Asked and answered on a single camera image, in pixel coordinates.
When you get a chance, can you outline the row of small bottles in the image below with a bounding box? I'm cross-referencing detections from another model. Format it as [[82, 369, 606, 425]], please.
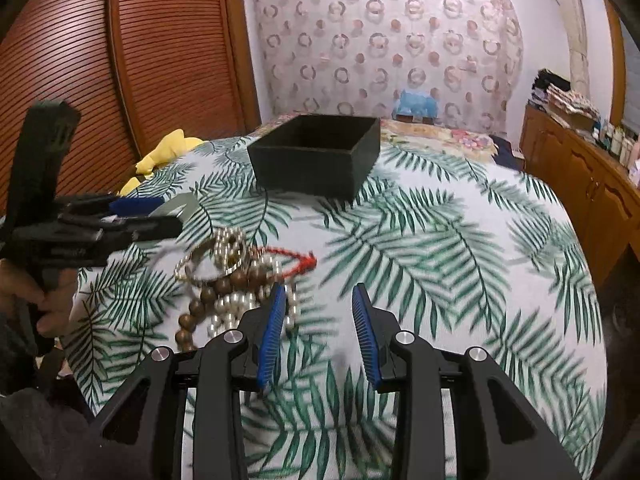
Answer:
[[592, 119, 640, 167]]

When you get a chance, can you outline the wooden louvered wardrobe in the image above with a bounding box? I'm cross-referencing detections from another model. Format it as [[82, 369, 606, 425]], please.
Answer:
[[0, 0, 262, 223]]

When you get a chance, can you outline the yellow plush toy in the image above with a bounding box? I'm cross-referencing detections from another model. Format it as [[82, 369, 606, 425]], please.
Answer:
[[117, 129, 203, 196]]

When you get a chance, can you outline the wide silver bangle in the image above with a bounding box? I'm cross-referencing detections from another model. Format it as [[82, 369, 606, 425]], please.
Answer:
[[174, 244, 237, 284]]

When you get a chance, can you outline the green leaf print cloth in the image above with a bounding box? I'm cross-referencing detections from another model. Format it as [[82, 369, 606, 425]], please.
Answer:
[[65, 135, 608, 480]]

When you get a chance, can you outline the brown wooden bead bracelet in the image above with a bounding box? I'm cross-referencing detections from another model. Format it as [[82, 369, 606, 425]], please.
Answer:
[[174, 260, 272, 357]]

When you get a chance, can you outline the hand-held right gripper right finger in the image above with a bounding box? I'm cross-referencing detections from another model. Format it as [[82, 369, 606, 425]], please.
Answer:
[[351, 282, 583, 480]]

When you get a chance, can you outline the floral blanket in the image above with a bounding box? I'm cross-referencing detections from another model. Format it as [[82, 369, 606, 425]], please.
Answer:
[[260, 112, 501, 163]]

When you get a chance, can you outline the circle patterned curtain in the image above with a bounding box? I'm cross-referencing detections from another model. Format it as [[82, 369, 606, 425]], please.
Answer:
[[252, 0, 523, 141]]

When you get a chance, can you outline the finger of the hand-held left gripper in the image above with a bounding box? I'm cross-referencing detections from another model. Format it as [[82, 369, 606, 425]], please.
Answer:
[[59, 212, 184, 247], [56, 193, 167, 217]]

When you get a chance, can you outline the wooden cabinet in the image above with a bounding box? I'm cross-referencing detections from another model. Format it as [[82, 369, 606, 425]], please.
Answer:
[[519, 102, 640, 286]]

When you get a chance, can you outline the person's dark clothing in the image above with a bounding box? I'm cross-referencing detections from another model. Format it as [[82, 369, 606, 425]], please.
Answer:
[[0, 340, 151, 480]]

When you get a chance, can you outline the white pearl necklace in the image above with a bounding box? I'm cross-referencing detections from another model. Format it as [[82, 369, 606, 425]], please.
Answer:
[[207, 254, 302, 352]]

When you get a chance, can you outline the white lace curtain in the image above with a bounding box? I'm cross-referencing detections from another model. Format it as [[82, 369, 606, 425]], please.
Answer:
[[559, 0, 590, 92]]

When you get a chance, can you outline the dark blue bed sheet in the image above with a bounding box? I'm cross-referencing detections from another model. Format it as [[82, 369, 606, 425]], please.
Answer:
[[492, 135, 527, 172]]

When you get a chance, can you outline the stack of folded fabrics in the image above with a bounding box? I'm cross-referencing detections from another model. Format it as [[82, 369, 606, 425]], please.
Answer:
[[530, 69, 601, 127]]

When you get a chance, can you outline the black jewelry box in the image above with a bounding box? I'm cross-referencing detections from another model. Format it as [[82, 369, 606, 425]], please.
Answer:
[[247, 114, 382, 201]]

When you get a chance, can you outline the blue plush toy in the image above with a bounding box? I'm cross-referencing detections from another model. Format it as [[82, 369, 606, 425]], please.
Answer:
[[392, 89, 440, 123]]

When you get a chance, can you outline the cream bead bracelet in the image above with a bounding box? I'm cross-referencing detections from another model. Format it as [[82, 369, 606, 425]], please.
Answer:
[[214, 227, 250, 274]]

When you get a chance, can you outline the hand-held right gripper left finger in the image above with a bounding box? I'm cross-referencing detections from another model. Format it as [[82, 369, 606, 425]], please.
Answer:
[[86, 282, 290, 480]]

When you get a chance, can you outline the person's left hand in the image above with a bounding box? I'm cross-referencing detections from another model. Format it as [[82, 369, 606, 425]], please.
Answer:
[[0, 259, 78, 341]]

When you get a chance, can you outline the red string bracelet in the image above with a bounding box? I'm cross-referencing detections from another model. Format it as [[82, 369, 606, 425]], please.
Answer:
[[249, 246, 319, 279]]

